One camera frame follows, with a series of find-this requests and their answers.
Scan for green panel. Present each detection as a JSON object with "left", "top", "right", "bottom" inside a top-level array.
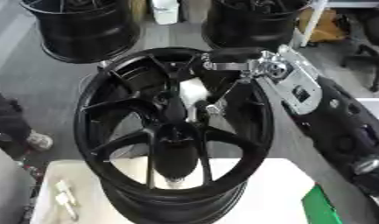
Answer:
[{"left": 300, "top": 184, "right": 346, "bottom": 224}]

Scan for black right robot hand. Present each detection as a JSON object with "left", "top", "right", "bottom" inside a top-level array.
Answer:
[{"left": 189, "top": 47, "right": 269, "bottom": 118}]

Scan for black wheel rim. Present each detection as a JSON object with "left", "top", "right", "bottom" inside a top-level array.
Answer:
[
  {"left": 18, "top": 0, "right": 144, "bottom": 65},
  {"left": 200, "top": 0, "right": 315, "bottom": 53}
]

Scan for black office chair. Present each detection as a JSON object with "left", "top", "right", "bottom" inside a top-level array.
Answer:
[{"left": 339, "top": 10, "right": 379, "bottom": 93}]

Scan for black spoked wheel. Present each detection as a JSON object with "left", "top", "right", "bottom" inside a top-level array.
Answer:
[{"left": 73, "top": 46, "right": 277, "bottom": 224}]

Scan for white post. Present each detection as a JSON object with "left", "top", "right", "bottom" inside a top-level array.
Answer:
[{"left": 298, "top": 0, "right": 330, "bottom": 48}]

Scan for tan cardboard box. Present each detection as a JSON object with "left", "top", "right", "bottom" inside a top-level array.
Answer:
[{"left": 298, "top": 8, "right": 348, "bottom": 44}]

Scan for white container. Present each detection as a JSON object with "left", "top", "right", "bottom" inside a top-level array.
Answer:
[{"left": 149, "top": 0, "right": 182, "bottom": 26}]

